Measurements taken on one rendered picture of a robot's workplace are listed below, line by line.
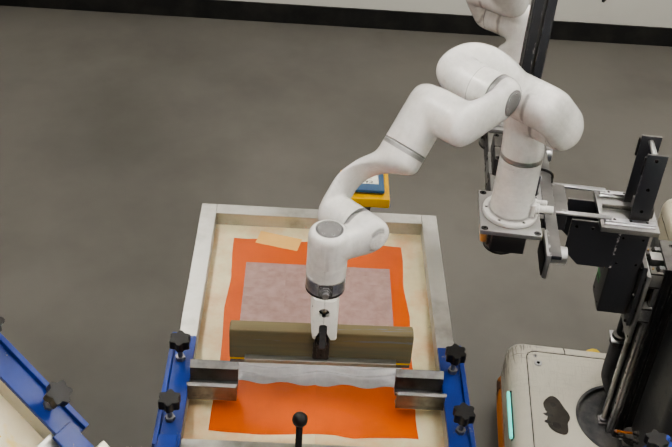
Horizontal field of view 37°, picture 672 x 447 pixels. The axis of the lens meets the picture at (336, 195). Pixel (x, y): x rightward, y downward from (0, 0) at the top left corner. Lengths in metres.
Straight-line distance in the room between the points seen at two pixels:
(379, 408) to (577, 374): 1.26
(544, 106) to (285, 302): 0.73
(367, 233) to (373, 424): 0.43
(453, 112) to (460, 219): 2.45
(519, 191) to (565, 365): 1.11
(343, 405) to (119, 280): 1.89
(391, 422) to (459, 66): 0.71
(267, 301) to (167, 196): 2.00
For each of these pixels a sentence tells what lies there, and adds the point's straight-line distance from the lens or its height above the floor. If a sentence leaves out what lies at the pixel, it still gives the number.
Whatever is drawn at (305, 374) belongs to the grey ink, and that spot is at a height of 0.96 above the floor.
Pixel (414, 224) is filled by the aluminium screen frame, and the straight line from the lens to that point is 2.51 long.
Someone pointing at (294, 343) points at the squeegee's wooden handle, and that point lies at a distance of 1.98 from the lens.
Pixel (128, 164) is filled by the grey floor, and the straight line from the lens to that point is 4.46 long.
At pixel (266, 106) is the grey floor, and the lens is 4.87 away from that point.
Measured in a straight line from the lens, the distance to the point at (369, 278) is 2.38.
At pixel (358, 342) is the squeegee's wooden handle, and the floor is 1.12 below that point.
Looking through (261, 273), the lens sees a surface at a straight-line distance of 2.37.
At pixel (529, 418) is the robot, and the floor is 0.28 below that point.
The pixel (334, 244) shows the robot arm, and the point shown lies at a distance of 1.80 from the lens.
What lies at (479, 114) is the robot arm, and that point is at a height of 1.57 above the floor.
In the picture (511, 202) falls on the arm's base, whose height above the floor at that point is 1.20.
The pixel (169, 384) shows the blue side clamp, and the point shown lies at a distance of 2.06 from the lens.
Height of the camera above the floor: 2.48
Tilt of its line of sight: 35 degrees down
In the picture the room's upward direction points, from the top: 5 degrees clockwise
